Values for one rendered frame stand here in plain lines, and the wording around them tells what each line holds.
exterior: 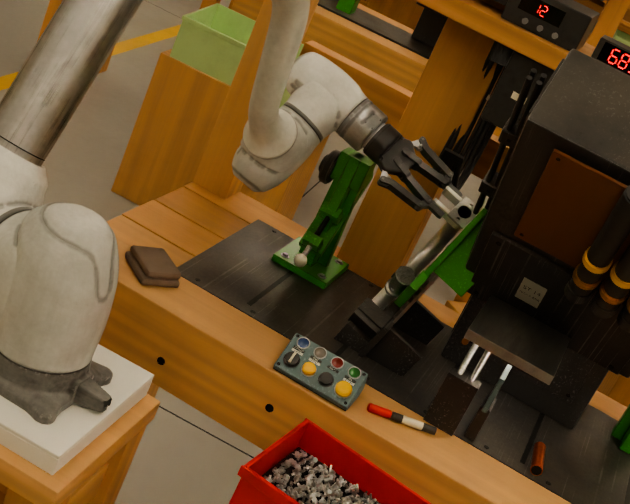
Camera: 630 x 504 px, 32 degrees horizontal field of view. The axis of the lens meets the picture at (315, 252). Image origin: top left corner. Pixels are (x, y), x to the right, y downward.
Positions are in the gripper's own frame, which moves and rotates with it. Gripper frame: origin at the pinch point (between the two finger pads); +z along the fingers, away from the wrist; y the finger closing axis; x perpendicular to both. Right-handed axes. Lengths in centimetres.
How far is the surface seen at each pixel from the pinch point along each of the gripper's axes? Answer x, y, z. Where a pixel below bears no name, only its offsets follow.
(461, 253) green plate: -6.8, -8.8, 7.2
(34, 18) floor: 358, 89, -245
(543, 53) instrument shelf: -12.4, 30.9, -7.5
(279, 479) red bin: -20, -64, 10
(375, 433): -5.6, -44.1, 17.5
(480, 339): -18.6, -23.4, 19.1
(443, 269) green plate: -3.5, -12.1, 6.8
